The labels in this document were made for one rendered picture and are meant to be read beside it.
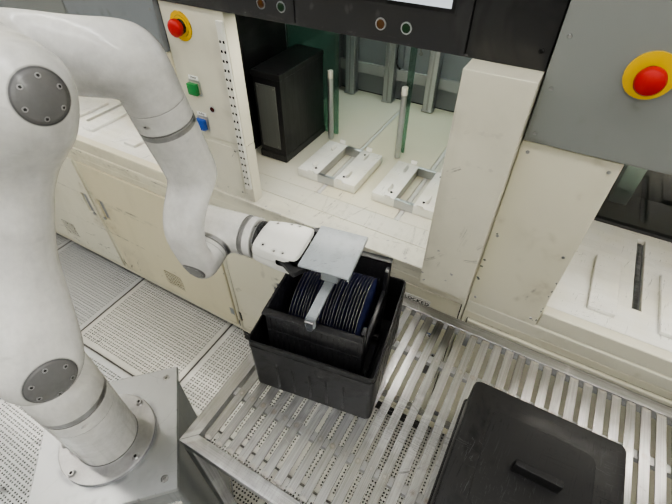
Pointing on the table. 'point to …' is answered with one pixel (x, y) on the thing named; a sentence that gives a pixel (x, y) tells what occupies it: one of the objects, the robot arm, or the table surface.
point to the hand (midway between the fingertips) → (332, 257)
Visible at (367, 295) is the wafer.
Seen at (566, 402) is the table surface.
